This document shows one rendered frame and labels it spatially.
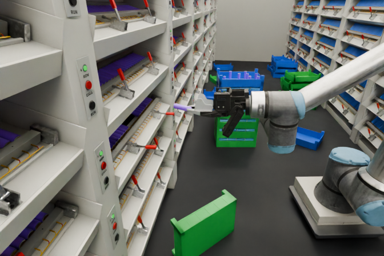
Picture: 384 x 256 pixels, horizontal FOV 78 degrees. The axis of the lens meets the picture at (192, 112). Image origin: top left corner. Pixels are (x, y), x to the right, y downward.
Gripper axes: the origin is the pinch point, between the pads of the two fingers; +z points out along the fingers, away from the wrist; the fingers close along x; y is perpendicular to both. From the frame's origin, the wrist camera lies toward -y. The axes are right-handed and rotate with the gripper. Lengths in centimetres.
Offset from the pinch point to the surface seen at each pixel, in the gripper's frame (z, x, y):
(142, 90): 15.1, 4.5, 9.3
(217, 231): -8, 1, -58
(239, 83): -17, -82, -16
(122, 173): 17.0, 24.4, -9.6
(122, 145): 20.5, 15.4, -5.8
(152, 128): 17.1, -3.7, -9.8
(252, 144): -27, -84, -65
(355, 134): -106, -106, -66
